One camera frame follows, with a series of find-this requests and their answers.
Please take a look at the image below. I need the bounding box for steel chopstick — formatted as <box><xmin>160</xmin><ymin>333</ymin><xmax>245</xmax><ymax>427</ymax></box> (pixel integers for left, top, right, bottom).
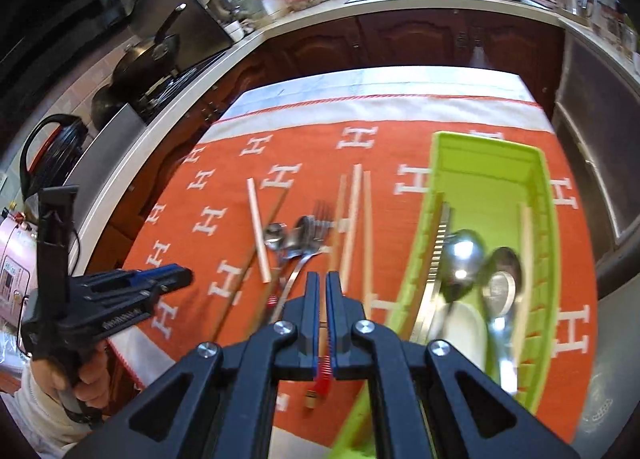
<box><xmin>246</xmin><ymin>177</ymin><xmax>271</xmax><ymax>285</ymax></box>
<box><xmin>410</xmin><ymin>201</ymin><xmax>450</xmax><ymax>344</ymax></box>

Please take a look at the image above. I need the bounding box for white ceramic soup spoon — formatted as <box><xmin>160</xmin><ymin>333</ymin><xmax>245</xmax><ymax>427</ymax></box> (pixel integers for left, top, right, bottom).
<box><xmin>430</xmin><ymin>302</ymin><xmax>487</xmax><ymax>370</ymax></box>

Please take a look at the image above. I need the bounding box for large steel spoon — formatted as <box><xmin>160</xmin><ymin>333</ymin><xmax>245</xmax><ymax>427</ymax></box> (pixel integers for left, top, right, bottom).
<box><xmin>437</xmin><ymin>229</ymin><xmax>486</xmax><ymax>317</ymax></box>

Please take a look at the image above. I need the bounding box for person's left hand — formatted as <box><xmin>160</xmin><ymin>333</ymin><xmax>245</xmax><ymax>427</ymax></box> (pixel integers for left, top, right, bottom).
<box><xmin>30</xmin><ymin>342</ymin><xmax>110</xmax><ymax>409</ymax></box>

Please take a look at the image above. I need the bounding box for bamboo chopstick red end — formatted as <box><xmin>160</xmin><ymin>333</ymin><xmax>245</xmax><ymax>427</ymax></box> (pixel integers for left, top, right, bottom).
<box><xmin>340</xmin><ymin>163</ymin><xmax>362</xmax><ymax>293</ymax></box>
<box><xmin>362</xmin><ymin>171</ymin><xmax>373</xmax><ymax>318</ymax></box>
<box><xmin>305</xmin><ymin>174</ymin><xmax>347</xmax><ymax>410</ymax></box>

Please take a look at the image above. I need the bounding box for steel soup spoon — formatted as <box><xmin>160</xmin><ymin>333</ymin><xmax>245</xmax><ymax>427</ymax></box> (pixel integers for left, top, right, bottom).
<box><xmin>480</xmin><ymin>247</ymin><xmax>522</xmax><ymax>395</ymax></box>

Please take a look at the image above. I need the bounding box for small steel spoon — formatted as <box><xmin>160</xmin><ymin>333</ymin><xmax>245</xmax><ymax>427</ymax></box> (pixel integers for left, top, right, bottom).
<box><xmin>264</xmin><ymin>216</ymin><xmax>308</xmax><ymax>286</ymax></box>

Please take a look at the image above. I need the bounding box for green plastic utensil tray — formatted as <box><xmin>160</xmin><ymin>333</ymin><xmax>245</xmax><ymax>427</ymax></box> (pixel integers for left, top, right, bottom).
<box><xmin>326</xmin><ymin>132</ymin><xmax>574</xmax><ymax>458</ymax></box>

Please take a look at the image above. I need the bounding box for steel fork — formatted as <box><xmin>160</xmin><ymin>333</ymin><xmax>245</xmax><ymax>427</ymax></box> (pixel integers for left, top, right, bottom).
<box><xmin>269</xmin><ymin>200</ymin><xmax>333</xmax><ymax>323</ymax></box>

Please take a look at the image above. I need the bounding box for orange H-pattern cloth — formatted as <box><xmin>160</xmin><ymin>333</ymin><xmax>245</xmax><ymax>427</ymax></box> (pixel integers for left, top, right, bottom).
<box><xmin>111</xmin><ymin>90</ymin><xmax>597</xmax><ymax>439</ymax></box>

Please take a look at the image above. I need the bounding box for black frying pan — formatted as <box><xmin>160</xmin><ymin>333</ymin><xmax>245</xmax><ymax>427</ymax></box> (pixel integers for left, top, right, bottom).
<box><xmin>111</xmin><ymin>3</ymin><xmax>186</xmax><ymax>94</ymax></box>

